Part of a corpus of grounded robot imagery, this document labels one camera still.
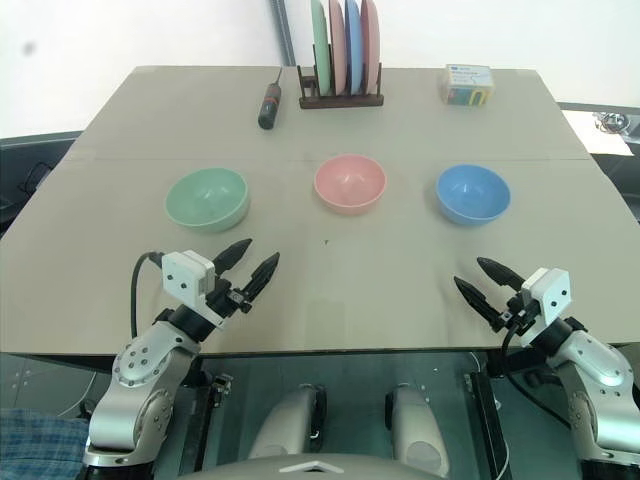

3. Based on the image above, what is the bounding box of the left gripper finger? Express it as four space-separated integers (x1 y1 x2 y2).
243 252 281 302
213 238 254 276

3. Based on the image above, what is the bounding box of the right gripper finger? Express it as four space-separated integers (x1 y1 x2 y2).
476 257 527 291
453 276 502 324

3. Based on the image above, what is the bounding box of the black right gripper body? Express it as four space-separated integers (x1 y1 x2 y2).
491 289 539 333

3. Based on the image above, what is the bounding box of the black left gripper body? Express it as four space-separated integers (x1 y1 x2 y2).
204 275 254 322

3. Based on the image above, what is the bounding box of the green bowl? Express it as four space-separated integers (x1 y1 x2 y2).
165 167 251 235

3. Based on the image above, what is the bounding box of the blue bowl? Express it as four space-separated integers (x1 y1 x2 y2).
434 165 512 227

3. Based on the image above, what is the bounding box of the pink bowl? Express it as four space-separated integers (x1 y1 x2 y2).
313 154 389 217

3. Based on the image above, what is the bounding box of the silver left robot leg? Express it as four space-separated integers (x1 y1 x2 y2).
247 383 327 462

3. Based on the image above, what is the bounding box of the silver robot leg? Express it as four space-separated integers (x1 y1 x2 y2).
247 383 327 462
384 381 452 479

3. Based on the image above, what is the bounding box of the silver right robot leg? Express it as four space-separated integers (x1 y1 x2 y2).
384 381 452 479

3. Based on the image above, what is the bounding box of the black screwdriver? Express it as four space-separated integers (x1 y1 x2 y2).
257 66 285 132

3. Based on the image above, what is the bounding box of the grey robot torso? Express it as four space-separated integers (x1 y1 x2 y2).
174 451 451 480

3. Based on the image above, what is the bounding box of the dark wooden plate rack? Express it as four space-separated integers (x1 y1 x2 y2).
296 43 386 110

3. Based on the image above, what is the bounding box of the small printed card box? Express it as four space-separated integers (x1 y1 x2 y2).
441 63 498 108

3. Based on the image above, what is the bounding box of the black side table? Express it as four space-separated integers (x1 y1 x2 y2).
0 130 84 227

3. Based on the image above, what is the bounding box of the green plate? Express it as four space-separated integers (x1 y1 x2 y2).
309 0 332 96

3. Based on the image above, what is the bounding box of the pink plate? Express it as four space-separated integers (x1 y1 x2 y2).
327 0 348 96
359 0 382 94

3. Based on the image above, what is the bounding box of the blue plaid cloth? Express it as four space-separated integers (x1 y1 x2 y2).
0 406 90 480

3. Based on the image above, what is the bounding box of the blue plate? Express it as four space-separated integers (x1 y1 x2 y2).
343 0 364 96

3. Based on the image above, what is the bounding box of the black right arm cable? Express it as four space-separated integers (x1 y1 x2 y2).
501 313 577 432

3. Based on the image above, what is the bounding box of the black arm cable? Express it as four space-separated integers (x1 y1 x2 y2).
501 313 577 432
130 251 164 342

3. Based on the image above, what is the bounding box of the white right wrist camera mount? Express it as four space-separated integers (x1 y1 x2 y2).
518 267 572 350

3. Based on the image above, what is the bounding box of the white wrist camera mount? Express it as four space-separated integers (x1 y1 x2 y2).
161 249 225 332
518 267 572 350

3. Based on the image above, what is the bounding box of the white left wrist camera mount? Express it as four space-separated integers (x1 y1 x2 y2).
161 249 225 332

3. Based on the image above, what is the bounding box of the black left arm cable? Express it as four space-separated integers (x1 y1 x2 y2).
130 251 164 342

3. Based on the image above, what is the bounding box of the bundle of coloured wires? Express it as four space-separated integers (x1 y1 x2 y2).
592 111 630 136

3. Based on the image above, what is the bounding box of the grey corrugated conduit hose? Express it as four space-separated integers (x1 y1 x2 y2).
270 0 297 68

